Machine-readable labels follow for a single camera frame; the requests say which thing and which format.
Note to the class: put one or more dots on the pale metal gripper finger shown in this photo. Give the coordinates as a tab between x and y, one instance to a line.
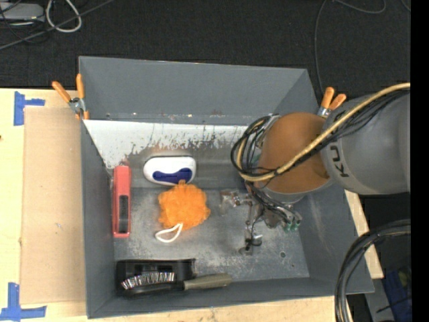
233	198
252	241

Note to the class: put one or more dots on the grey metal bin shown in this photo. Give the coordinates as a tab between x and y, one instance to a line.
207	240

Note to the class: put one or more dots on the orange mesh bath sponge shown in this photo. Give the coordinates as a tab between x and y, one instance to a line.
182	206

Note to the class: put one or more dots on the white and blue oval object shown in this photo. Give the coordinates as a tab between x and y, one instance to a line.
167	164

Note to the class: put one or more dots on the red flat block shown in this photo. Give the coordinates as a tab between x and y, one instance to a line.
118	183

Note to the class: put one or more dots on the brown cardboard board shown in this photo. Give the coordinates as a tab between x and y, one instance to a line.
50	196

